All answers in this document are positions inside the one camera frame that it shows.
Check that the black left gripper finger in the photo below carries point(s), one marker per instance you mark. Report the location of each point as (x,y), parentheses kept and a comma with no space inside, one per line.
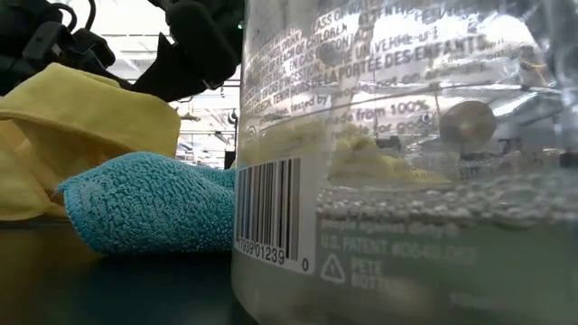
(171,77)

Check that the teal microfiber towel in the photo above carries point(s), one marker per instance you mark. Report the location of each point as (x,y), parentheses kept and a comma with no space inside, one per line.
(149,203)

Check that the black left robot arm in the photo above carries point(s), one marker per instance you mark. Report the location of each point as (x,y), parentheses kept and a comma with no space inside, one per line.
(40,40)

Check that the small black box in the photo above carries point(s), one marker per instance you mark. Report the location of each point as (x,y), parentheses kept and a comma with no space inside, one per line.
(230,160)

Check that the clear plastic spray bottle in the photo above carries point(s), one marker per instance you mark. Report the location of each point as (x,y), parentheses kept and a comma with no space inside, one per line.
(406,253)

